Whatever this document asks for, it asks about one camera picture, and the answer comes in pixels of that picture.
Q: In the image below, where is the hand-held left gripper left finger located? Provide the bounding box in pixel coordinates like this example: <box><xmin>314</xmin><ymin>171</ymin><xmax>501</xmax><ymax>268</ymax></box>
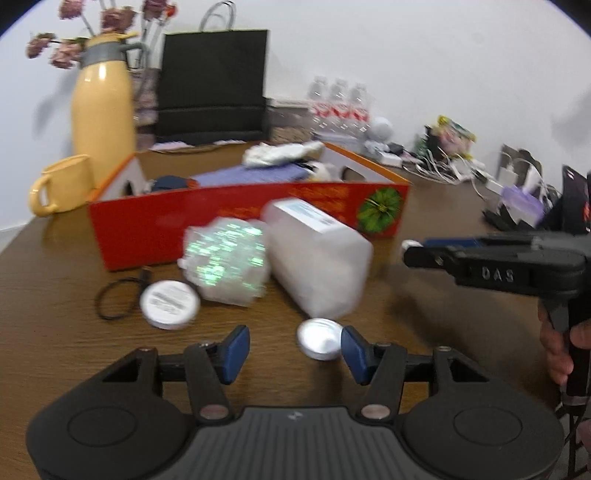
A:
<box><xmin>99</xmin><ymin>324</ymin><xmax>252</xmax><ymax>423</ymax></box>

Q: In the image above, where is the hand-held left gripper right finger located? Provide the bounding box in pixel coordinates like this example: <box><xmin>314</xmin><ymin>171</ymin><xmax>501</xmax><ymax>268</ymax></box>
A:
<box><xmin>341</xmin><ymin>325</ymin><xmax>492</xmax><ymax>422</ymax></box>

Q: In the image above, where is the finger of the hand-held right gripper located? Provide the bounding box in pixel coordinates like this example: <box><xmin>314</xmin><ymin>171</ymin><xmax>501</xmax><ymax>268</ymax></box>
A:
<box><xmin>424</xmin><ymin>236</ymin><xmax>483</xmax><ymax>250</ymax></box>
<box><xmin>402</xmin><ymin>240</ymin><xmax>462</xmax><ymax>280</ymax></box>

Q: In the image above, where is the white round tin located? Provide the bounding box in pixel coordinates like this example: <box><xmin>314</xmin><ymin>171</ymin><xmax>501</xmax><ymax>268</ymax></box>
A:
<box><xmin>139</xmin><ymin>281</ymin><xmax>202</xmax><ymax>330</ymax></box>

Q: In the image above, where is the iridescent plastic bag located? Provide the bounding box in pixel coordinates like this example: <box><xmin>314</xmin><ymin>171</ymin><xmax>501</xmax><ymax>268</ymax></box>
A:
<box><xmin>179</xmin><ymin>217</ymin><xmax>272</xmax><ymax>306</ymax></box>

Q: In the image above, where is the translucent plastic container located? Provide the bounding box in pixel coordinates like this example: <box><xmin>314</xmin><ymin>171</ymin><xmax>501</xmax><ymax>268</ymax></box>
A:
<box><xmin>262</xmin><ymin>198</ymin><xmax>375</xmax><ymax>320</ymax></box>

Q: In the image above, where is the black hair tie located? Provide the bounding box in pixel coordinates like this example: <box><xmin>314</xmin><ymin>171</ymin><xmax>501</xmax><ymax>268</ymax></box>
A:
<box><xmin>95</xmin><ymin>268</ymin><xmax>151</xmax><ymax>320</ymax></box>

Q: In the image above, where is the red cardboard box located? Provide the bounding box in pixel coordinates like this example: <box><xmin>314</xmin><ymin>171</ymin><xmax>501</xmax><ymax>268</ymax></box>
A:
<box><xmin>88</xmin><ymin>141</ymin><xmax>411</xmax><ymax>272</ymax></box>

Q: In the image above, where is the person's right hand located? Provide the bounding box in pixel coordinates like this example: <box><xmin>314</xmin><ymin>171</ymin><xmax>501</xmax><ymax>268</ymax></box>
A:
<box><xmin>538</xmin><ymin>307</ymin><xmax>591</xmax><ymax>388</ymax></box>

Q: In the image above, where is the purple packet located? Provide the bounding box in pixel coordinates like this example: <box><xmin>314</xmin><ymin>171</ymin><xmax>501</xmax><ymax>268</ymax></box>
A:
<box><xmin>501</xmin><ymin>185</ymin><xmax>543</xmax><ymax>222</ymax></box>

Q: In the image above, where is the small white paper bag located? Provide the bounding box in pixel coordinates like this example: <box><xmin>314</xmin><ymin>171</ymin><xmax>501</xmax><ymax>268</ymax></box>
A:
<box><xmin>499</xmin><ymin>144</ymin><xmax>546</xmax><ymax>195</ymax></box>

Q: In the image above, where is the colourful snack packet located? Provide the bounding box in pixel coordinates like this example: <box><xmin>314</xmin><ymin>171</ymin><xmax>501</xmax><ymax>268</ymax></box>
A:
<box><xmin>436</xmin><ymin>115</ymin><xmax>476</xmax><ymax>155</ymax></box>

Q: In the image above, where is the white robot toy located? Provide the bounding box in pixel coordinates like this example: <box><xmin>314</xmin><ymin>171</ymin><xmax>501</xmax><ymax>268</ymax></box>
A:
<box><xmin>365</xmin><ymin>117</ymin><xmax>395</xmax><ymax>155</ymax></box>

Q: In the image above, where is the white fluffy item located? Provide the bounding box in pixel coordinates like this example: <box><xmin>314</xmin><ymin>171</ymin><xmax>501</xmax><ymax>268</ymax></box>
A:
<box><xmin>305</xmin><ymin>159</ymin><xmax>342</xmax><ymax>182</ymax></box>

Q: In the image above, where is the white crumpled bag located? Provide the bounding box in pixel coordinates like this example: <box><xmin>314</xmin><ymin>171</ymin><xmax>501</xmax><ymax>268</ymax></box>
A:
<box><xmin>242</xmin><ymin>141</ymin><xmax>326</xmax><ymax>168</ymax></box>

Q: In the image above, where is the purple woven pouch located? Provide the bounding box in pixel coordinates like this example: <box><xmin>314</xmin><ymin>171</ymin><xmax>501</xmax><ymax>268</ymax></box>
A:
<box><xmin>191</xmin><ymin>165</ymin><xmax>312</xmax><ymax>188</ymax></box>

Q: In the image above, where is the dark blue case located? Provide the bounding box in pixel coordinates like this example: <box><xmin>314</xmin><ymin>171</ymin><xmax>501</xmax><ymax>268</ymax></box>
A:
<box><xmin>150</xmin><ymin>175</ymin><xmax>199</xmax><ymax>192</ymax></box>

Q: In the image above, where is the clear jar of seeds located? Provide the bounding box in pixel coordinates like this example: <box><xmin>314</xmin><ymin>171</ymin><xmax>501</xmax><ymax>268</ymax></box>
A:
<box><xmin>268</xmin><ymin>122</ymin><xmax>315</xmax><ymax>144</ymax></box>

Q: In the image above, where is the white flat pack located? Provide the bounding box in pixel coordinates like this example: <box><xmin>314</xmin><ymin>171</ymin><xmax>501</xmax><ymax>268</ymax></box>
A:
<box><xmin>268</xmin><ymin>97</ymin><xmax>310</xmax><ymax>112</ymax></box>

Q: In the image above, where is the yellow mug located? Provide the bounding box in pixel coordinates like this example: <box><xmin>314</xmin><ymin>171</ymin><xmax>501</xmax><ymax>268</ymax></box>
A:
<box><xmin>28</xmin><ymin>154</ymin><xmax>99</xmax><ymax>217</ymax></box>

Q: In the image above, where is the purple knitted vase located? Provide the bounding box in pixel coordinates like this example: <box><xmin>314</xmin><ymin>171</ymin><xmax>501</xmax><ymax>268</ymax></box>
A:
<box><xmin>133</xmin><ymin>69</ymin><xmax>160</xmax><ymax>148</ymax></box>

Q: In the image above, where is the black paper bag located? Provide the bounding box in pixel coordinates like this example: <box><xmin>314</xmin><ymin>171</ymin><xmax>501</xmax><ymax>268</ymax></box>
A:
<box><xmin>154</xmin><ymin>0</ymin><xmax>269</xmax><ymax>145</ymax></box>

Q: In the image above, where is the yellow thermos jug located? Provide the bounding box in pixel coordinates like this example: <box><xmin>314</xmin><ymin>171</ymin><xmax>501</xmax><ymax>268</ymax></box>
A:
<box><xmin>70</xmin><ymin>32</ymin><xmax>148</xmax><ymax>185</ymax></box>

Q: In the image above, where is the dried rose bouquet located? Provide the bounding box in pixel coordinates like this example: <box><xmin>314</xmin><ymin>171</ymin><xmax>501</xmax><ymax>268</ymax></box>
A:
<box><xmin>25</xmin><ymin>0</ymin><xmax>178</xmax><ymax>70</ymax></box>

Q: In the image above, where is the white cable bundle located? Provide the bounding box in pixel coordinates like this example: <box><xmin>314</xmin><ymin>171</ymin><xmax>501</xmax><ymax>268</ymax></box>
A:
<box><xmin>402</xmin><ymin>148</ymin><xmax>490</xmax><ymax>185</ymax></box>

